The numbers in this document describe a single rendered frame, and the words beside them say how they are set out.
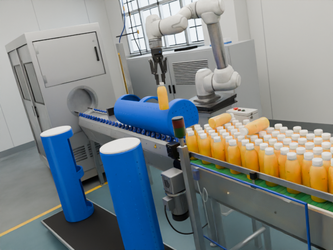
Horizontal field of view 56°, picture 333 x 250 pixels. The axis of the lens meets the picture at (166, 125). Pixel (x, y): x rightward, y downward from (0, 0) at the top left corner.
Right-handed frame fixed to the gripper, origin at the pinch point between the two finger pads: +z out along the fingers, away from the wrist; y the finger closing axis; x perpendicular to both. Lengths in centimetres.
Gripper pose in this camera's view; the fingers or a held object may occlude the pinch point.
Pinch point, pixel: (160, 79)
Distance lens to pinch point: 212.6
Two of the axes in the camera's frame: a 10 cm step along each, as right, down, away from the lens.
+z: 1.3, 9.8, 1.7
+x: 5.3, 0.7, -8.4
